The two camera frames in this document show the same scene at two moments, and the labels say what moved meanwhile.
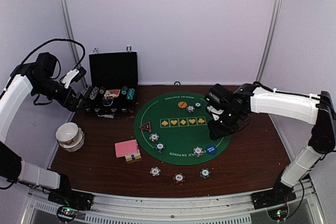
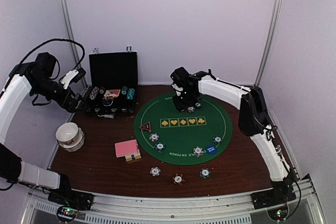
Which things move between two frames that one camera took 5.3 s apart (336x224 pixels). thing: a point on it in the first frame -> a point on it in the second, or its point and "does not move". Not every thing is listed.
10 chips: (190, 109) does not move
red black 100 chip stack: (178, 178) does not move
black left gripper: (71, 106) does not move
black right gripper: (217, 134) -> (180, 106)
